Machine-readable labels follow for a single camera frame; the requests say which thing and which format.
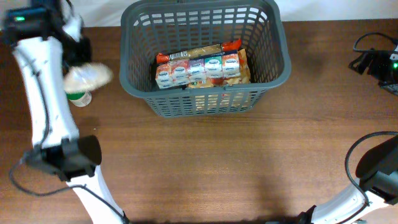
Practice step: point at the grey plastic basket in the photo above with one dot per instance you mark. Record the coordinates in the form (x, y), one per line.
(152, 27)

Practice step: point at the orange biscuit packet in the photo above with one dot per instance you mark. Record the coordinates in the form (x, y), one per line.
(199, 52)

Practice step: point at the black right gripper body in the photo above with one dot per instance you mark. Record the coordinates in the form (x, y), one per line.
(384, 69)

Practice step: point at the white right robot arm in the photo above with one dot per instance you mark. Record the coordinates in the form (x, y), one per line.
(375, 184)

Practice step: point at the green lid beige jar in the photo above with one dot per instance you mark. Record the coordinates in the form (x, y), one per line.
(80, 99)

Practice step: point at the yellow coffee sachet bag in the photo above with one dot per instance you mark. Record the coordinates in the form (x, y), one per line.
(243, 78)

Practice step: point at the beige paper bag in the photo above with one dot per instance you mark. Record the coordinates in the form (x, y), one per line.
(87, 77)

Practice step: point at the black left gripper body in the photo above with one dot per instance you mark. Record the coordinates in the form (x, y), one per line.
(78, 52)

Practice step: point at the blue toothpaste box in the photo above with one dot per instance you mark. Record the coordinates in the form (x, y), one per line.
(201, 72)

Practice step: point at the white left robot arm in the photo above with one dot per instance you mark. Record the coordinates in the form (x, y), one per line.
(54, 58)

